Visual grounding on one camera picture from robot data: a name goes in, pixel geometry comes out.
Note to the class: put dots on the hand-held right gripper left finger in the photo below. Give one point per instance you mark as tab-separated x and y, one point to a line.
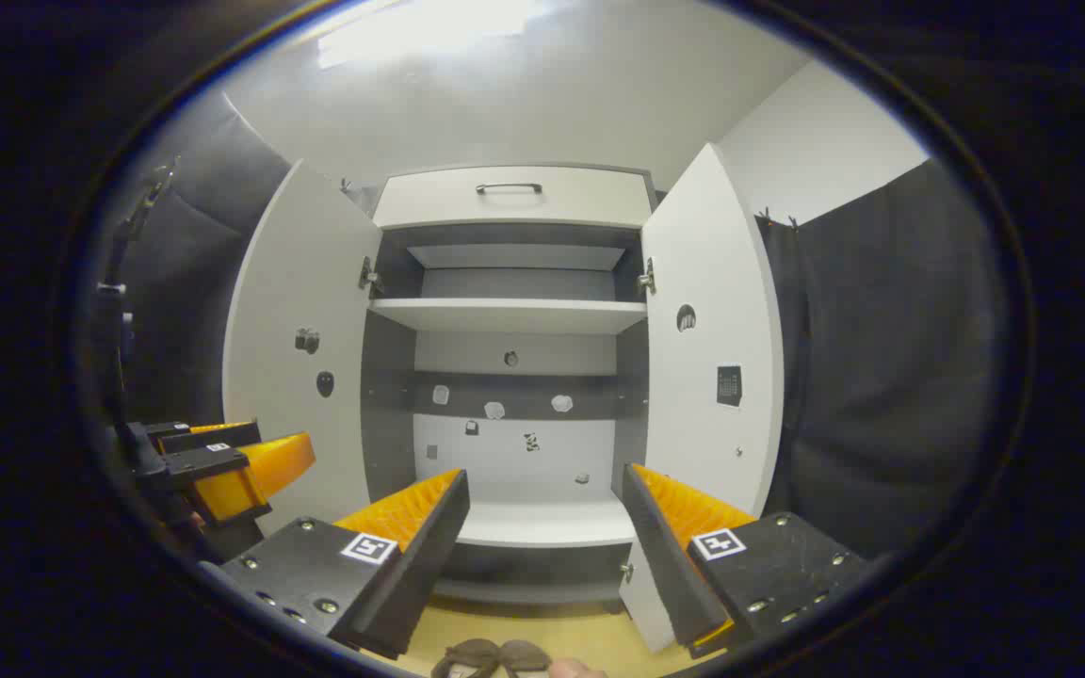
420	565

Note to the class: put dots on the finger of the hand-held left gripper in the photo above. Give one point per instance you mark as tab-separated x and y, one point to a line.
213	438
203	463

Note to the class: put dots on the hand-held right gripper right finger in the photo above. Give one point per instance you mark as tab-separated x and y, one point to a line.
665	565

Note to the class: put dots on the white grey shoe cabinet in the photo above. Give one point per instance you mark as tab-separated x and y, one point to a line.
514	527

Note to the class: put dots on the white shoe cabinet door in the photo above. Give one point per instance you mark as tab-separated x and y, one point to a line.
703	282
298	282

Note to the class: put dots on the metal door hinge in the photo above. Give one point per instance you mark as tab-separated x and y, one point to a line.
369	276
646	277

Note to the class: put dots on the white cabinet drawer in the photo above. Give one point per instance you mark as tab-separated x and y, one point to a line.
429	202

